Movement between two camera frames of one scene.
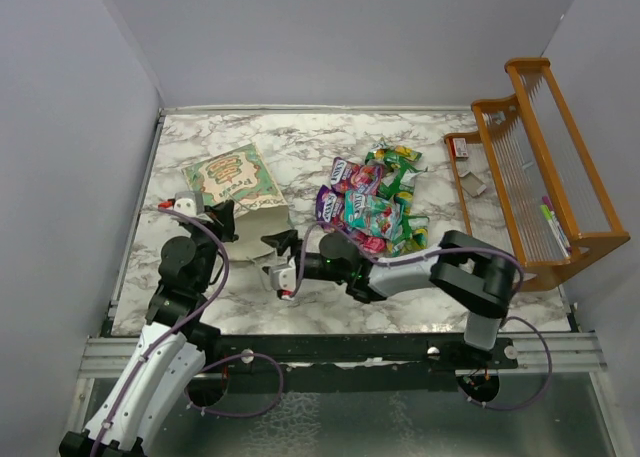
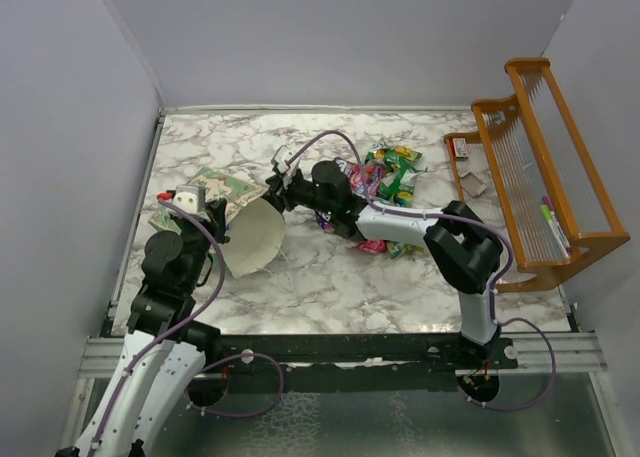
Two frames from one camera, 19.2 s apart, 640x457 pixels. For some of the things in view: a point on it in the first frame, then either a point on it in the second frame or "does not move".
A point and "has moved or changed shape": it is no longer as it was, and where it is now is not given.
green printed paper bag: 243,178 has moved or changed shape
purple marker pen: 550,207 does not move
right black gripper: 284,240 to 279,191
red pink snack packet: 371,243 does not move
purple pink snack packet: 356,178 does not move
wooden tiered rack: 524,184 does not move
